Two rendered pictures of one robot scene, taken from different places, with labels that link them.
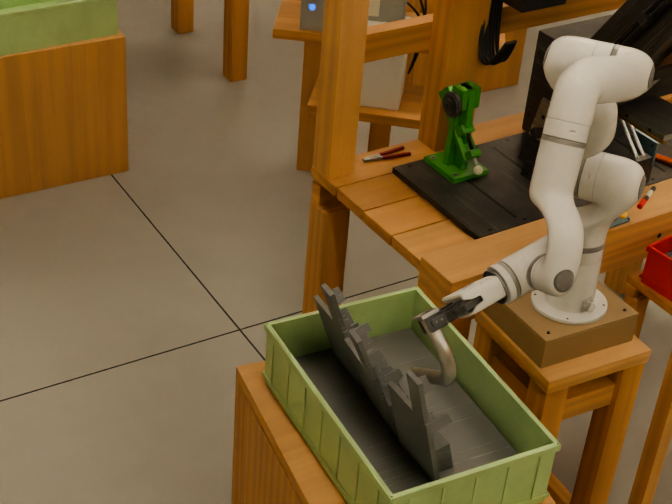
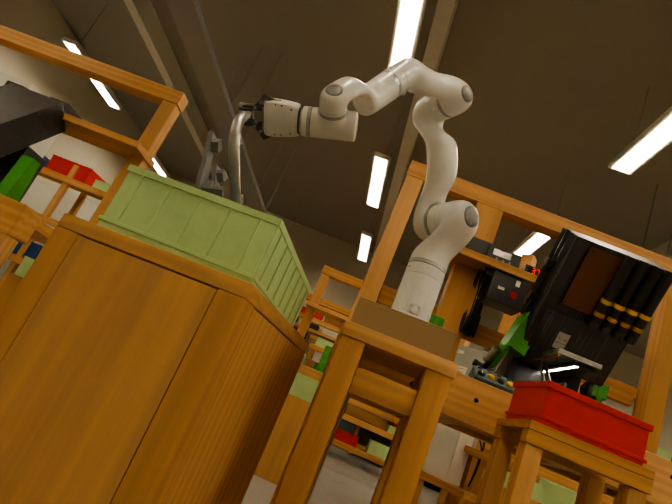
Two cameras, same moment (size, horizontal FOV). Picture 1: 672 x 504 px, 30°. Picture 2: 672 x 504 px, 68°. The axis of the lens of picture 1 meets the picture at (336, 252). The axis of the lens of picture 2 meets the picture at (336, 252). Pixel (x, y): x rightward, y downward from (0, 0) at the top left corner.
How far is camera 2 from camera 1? 2.80 m
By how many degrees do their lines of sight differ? 64
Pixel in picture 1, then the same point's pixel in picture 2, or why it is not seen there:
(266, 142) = not seen: outside the picture
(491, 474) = (213, 206)
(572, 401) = (368, 375)
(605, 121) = (442, 141)
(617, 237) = (501, 399)
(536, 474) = (250, 238)
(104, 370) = not seen: hidden behind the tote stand
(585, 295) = (413, 300)
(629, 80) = (447, 80)
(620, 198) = (450, 210)
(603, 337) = (416, 334)
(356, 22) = (383, 260)
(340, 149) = not seen: hidden behind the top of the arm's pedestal
